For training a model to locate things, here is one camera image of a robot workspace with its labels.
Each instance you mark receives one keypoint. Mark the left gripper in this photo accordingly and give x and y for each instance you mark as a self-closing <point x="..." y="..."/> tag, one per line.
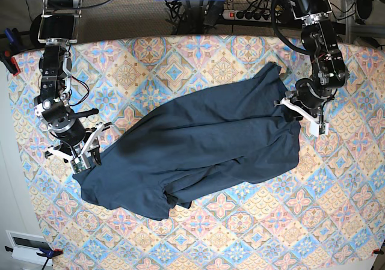
<point x="307" y="101"/>

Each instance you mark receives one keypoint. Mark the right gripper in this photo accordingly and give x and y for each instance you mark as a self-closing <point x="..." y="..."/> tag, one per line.
<point x="75" y="140"/>

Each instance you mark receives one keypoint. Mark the dark navy t-shirt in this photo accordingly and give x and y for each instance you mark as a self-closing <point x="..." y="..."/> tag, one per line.
<point x="195" y="145"/>

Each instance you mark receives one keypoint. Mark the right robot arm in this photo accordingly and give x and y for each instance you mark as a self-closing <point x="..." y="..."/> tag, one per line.
<point x="55" y="63"/>

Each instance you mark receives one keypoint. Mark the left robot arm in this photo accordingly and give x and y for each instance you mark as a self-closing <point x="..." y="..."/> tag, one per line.
<point x="319" y="43"/>

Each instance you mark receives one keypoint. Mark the white power strip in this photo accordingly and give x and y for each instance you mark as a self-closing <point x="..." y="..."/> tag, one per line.
<point x="253" y="16"/>

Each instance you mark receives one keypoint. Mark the blue orange clamp bottom-left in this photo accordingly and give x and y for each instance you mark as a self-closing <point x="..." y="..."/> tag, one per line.
<point x="48" y="252"/>

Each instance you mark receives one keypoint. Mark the patterned colourful tablecloth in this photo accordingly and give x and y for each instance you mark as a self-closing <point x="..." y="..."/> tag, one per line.
<point x="328" y="211"/>

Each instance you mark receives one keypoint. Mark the blue orange clamp top-left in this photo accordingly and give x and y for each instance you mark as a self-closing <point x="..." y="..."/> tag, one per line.
<point x="7" y="56"/>

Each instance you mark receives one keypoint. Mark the black round object top-right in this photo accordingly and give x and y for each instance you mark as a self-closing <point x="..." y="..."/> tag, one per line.
<point x="364" y="8"/>

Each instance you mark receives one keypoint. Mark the black round stool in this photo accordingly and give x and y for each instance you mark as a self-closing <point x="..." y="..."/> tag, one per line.
<point x="34" y="30"/>

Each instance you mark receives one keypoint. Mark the orange clamp bottom-right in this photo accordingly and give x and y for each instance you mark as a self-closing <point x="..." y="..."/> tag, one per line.
<point x="378" y="252"/>

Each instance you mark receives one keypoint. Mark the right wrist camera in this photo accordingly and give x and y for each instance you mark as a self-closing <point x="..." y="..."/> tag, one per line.
<point x="76" y="165"/>

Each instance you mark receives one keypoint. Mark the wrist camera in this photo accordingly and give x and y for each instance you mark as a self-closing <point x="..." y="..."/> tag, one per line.
<point x="317" y="129"/>
<point x="76" y="165"/>

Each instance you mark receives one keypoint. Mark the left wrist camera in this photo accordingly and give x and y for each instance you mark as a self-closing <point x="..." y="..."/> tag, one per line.
<point x="317" y="129"/>

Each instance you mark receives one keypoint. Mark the white wall vent panel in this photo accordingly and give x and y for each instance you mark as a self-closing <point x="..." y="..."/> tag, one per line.
<point x="25" y="247"/>

